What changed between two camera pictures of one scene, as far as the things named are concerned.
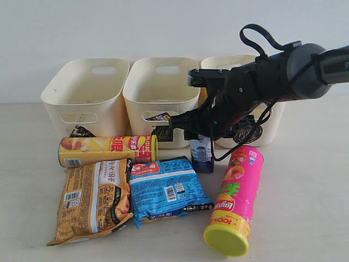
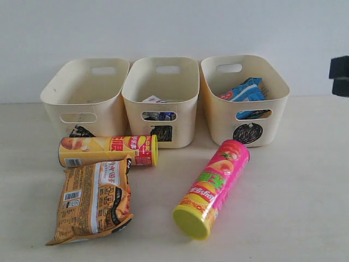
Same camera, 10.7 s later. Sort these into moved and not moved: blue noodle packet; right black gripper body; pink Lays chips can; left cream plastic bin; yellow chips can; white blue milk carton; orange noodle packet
Moved: right black gripper body; blue noodle packet; pink Lays chips can; white blue milk carton
Not moved: orange noodle packet; yellow chips can; left cream plastic bin
